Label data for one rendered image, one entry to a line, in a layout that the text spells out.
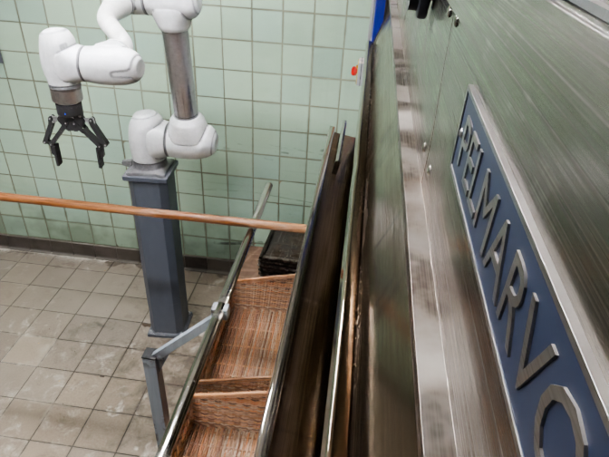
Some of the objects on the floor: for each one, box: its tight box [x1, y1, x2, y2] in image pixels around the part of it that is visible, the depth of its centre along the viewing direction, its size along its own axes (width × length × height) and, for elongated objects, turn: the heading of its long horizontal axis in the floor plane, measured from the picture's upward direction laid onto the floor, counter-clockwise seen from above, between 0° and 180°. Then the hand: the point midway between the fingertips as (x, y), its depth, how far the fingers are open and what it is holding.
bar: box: [141, 182, 273, 457], centre depth 180 cm, size 31×127×118 cm, turn 169°
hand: (80, 162), depth 169 cm, fingers open, 13 cm apart
